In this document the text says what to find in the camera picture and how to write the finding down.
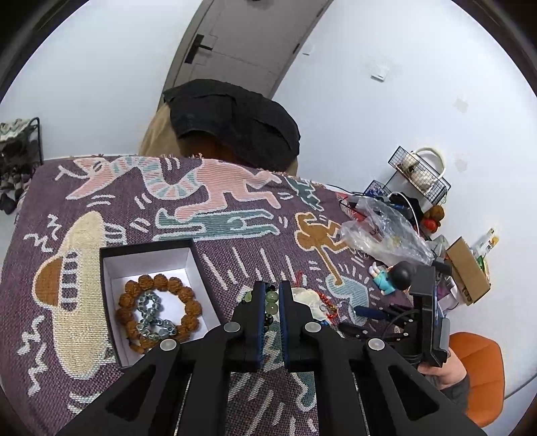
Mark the grey door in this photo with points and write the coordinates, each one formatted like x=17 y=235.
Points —
x=251 y=37

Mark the brown and red plush toy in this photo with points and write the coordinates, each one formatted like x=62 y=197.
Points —
x=433 y=218

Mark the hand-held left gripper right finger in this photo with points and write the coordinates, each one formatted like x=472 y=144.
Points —
x=285 y=318

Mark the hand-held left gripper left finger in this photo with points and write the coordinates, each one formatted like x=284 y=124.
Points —
x=259 y=318

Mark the white wall switch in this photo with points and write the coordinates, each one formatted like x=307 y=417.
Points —
x=378 y=76

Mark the black cloth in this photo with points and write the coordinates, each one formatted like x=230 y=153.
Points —
x=235 y=113

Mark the black shoe rack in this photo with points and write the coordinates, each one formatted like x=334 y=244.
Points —
x=16 y=167

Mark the orange chair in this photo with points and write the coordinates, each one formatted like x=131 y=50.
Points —
x=482 y=369

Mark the white handbag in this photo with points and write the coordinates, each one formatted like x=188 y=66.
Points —
x=421 y=176

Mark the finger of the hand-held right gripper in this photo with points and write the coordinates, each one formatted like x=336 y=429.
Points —
x=369 y=312
x=356 y=328

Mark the printed purple blanket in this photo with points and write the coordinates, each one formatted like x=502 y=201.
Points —
x=235 y=209

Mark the small doll figure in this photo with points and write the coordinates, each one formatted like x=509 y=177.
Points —
x=388 y=280

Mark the brown cardboard box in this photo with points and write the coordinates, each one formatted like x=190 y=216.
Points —
x=465 y=272

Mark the clear plastic bag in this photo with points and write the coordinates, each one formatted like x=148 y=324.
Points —
x=390 y=234

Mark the person's right hand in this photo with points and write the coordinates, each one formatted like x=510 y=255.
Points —
x=447 y=371

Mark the black box with white inside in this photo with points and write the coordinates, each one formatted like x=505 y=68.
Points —
x=126 y=264

